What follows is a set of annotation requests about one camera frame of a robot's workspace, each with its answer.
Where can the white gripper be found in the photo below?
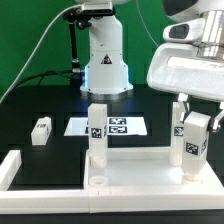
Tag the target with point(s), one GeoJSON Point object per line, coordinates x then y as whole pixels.
{"type": "Point", "coordinates": [176, 68]}

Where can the white desk top tray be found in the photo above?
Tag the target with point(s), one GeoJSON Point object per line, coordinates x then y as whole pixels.
{"type": "Point", "coordinates": [136, 167]}

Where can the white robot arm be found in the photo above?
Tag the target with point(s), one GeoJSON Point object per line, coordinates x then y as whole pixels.
{"type": "Point", "coordinates": [106, 72]}

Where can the fiducial marker sheet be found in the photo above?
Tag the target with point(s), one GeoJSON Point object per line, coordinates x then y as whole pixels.
{"type": "Point", "coordinates": [116, 126]}

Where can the grey camera on stand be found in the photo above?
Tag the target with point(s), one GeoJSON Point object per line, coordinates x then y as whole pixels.
{"type": "Point", "coordinates": [97, 9]}

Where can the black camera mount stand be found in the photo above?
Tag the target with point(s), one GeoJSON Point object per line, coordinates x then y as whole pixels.
{"type": "Point", "coordinates": [76, 20]}

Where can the white U-shaped frame fence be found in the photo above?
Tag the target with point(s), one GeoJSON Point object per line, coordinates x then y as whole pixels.
{"type": "Point", "coordinates": [110, 199]}

